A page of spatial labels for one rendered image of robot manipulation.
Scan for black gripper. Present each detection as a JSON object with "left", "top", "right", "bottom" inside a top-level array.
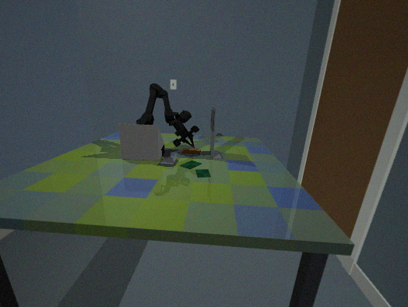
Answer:
[{"left": 173, "top": 125, "right": 199, "bottom": 147}]

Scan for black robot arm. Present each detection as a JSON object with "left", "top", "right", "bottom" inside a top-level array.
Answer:
[{"left": 136, "top": 83, "right": 192, "bottom": 130}]

